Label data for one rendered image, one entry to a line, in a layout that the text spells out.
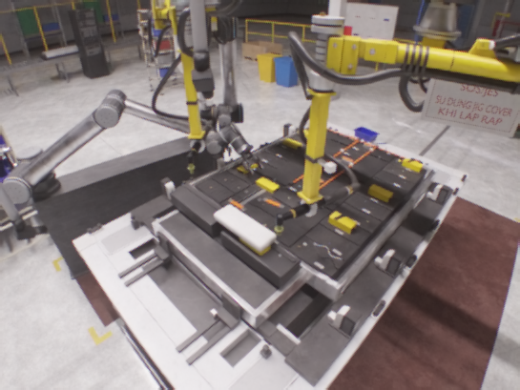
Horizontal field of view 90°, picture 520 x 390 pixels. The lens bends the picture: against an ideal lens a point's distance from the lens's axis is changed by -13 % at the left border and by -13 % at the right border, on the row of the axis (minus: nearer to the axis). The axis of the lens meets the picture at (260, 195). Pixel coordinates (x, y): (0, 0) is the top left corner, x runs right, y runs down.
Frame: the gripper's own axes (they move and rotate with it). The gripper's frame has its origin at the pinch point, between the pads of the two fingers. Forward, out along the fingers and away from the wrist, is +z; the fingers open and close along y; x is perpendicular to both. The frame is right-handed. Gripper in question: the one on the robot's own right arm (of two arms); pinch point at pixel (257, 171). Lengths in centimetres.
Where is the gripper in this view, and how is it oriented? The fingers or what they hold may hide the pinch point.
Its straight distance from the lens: 210.8
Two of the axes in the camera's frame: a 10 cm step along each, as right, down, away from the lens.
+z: 5.5, 8.3, -0.5
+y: -7.0, 4.3, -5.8
